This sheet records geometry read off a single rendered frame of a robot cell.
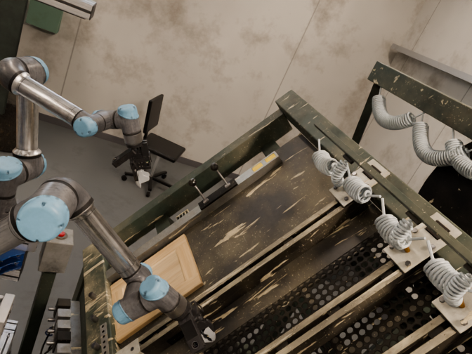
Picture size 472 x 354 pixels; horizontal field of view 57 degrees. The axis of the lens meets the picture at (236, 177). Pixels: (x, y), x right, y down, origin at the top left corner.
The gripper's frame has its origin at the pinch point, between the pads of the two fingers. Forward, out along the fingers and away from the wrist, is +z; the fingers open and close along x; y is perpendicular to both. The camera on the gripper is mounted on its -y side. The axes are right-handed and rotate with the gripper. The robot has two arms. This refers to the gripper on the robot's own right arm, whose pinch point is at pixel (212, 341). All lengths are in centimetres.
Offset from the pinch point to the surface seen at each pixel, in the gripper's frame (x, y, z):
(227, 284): -13.1, 14.3, -3.5
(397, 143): -191, 269, 238
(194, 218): -9, 60, 0
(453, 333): -62, -42, -6
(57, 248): 52, 77, -18
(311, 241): -46.6, 11.1, -1.3
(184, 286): 4.6, 29.2, 0.5
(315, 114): -79, 62, -9
